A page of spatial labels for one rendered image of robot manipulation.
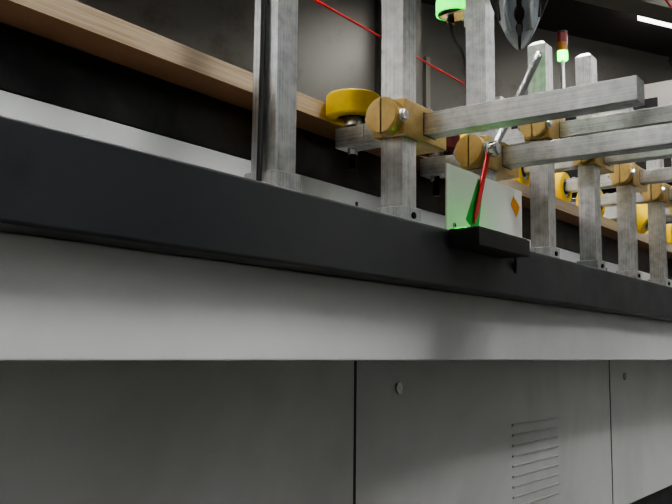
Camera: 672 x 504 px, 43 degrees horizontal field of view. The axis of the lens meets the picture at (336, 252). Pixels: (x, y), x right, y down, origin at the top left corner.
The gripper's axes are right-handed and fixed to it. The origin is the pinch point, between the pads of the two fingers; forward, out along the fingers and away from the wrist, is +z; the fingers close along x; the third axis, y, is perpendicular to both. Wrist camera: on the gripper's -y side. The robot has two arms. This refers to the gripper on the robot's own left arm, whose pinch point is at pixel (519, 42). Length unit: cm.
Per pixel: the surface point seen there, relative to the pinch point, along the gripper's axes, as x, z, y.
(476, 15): -7.0, -6.5, -3.4
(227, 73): -35.1, 12.1, 30.8
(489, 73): -5.1, 3.0, -4.3
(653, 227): 27, 15, -98
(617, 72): 48, -208, -657
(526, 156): 0.4, 16.7, -5.3
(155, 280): -30, 41, 58
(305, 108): -29.5, 12.7, 15.5
